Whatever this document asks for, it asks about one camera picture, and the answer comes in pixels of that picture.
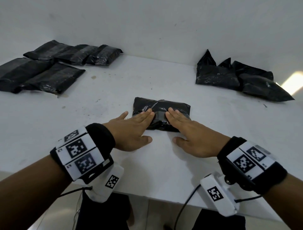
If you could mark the black wristband with markers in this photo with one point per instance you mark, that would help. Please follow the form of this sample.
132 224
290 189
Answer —
101 135
272 180

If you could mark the black packet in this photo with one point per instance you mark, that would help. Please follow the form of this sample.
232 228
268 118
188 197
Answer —
104 55
142 104

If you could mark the row of black plastic packets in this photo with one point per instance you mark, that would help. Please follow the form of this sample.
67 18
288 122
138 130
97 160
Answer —
217 75

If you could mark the black left wristband with markers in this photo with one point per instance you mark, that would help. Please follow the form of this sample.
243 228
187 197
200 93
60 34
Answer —
101 135

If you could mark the crinkled black plastic bag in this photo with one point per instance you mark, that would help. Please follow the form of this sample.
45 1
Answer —
75 55

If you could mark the person's left hand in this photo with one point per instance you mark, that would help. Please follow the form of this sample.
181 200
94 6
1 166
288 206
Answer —
127 135

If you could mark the person's left forearm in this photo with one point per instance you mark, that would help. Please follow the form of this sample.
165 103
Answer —
26 194

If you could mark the black right wristband with markers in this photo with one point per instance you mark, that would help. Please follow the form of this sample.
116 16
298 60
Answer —
272 180

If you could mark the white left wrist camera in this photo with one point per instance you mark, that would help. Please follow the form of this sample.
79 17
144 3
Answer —
104 192

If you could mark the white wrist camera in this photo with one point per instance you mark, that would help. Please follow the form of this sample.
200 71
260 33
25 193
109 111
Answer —
222 203
104 192

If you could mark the person's right hand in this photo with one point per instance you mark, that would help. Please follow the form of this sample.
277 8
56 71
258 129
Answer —
201 142

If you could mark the person's right forearm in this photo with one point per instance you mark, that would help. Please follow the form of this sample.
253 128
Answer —
286 199

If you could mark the glossy black plastic bag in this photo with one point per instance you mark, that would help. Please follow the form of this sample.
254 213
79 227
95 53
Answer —
54 79

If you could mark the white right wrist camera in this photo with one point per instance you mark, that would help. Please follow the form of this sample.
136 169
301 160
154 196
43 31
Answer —
222 203

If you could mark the clear tape strip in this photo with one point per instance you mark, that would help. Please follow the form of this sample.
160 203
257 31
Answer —
159 116

